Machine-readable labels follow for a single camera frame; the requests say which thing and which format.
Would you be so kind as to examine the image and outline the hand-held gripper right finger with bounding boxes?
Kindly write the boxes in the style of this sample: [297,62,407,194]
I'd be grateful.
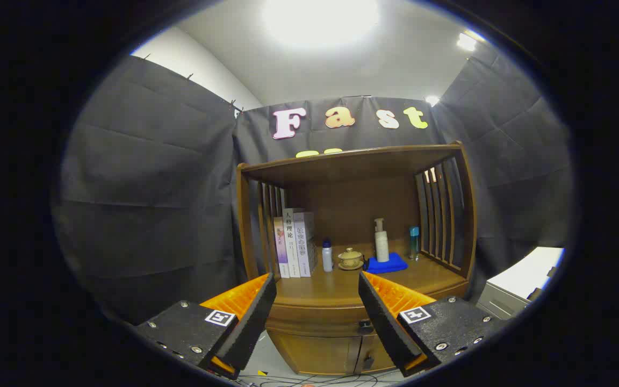
[358,270,509,378]

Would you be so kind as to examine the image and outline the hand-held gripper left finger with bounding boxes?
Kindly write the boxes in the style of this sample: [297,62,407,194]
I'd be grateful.
[135,273,278,381]

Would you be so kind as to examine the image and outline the wooden drawer with black knob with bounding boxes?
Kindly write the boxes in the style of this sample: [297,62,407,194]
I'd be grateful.
[265,282,470,338]

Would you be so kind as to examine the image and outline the wooden countertop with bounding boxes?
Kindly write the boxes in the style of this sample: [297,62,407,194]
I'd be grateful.
[275,250,467,308]

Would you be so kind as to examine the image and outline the wooden cabinet with slatted sides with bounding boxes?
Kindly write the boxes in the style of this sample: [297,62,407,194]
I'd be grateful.
[236,141,478,376]

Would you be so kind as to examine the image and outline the grey filing cabinet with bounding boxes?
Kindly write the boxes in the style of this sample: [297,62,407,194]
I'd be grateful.
[475,246,565,321]

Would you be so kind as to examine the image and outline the blue folded cloth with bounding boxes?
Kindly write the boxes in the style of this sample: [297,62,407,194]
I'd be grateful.
[364,253,409,275]

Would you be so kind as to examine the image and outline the yellow lidded teacup with saucer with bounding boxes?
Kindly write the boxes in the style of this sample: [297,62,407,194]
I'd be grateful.
[337,247,365,271]

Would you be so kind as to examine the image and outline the white pump bottle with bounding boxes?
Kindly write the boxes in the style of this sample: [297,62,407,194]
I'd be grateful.
[373,218,390,263]

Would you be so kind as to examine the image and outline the thin purple book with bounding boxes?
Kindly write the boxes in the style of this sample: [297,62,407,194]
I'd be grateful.
[273,216,290,279]

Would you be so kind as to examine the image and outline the tall white book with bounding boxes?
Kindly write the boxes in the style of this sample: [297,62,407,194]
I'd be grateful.
[283,208,306,278]

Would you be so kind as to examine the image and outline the large ceiling light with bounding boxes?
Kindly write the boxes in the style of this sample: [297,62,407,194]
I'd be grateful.
[260,0,381,50]

